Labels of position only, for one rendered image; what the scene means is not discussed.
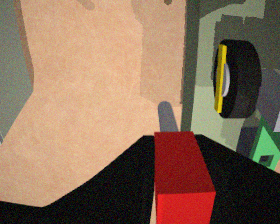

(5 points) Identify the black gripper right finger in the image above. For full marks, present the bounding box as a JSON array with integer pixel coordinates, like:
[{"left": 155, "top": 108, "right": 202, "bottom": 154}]
[{"left": 195, "top": 135, "right": 280, "bottom": 224}]

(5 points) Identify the red block with grey rod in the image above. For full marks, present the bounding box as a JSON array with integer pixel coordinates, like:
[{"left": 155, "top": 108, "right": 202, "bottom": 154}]
[{"left": 155, "top": 101, "right": 216, "bottom": 224}]

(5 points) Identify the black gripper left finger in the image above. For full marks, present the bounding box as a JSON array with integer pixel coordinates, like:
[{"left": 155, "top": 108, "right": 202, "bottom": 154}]
[{"left": 0, "top": 135, "right": 156, "bottom": 224}]

